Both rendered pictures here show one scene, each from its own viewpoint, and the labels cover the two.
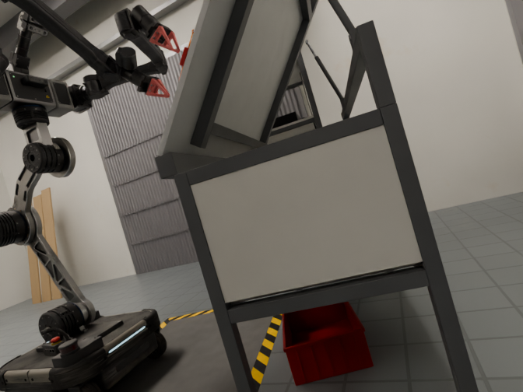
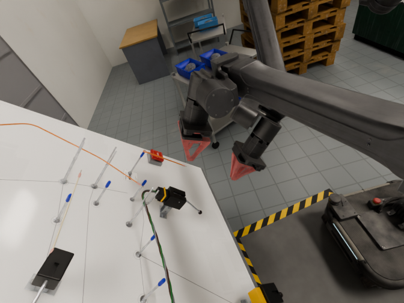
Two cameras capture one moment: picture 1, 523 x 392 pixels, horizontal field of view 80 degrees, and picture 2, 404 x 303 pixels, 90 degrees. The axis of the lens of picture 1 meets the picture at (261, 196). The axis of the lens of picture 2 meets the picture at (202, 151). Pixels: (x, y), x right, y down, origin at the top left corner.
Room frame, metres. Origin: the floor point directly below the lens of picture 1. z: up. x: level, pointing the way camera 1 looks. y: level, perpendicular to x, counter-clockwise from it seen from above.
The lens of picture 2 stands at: (1.54, 0.07, 1.64)
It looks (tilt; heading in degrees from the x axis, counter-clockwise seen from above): 44 degrees down; 162
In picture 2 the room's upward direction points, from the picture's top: 20 degrees counter-clockwise
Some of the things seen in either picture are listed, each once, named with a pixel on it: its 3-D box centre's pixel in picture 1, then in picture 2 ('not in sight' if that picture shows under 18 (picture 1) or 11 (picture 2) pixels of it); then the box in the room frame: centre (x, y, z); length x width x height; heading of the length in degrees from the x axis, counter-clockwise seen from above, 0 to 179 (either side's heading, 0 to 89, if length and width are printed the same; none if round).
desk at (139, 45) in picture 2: not in sight; (148, 50); (-3.15, 1.24, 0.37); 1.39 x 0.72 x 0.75; 157
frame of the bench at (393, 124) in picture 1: (324, 240); not in sight; (1.37, -0.21, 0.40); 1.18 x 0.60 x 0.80; 167
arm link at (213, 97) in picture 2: (140, 25); (223, 88); (1.22, 0.26, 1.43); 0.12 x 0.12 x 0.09; 79
